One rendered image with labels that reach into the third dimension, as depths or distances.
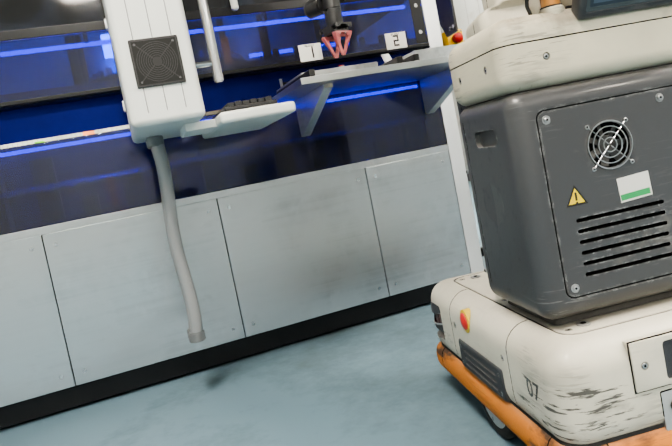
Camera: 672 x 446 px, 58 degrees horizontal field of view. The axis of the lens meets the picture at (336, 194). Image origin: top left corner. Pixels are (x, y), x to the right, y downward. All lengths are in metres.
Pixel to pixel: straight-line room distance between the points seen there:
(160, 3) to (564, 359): 1.18
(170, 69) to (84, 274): 0.82
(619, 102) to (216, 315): 1.47
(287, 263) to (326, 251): 0.15
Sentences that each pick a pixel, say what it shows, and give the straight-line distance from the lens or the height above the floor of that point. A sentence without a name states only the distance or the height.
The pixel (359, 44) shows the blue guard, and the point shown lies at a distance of 2.28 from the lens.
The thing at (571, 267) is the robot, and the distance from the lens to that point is 1.09.
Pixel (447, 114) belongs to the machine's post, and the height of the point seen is 0.71.
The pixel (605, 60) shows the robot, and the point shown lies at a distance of 1.13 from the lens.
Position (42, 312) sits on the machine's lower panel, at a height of 0.34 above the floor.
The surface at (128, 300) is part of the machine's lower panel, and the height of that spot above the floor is 0.31.
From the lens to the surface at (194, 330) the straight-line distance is 1.87.
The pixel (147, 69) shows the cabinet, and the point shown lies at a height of 0.93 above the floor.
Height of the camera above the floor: 0.64
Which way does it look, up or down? 4 degrees down
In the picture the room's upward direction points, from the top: 11 degrees counter-clockwise
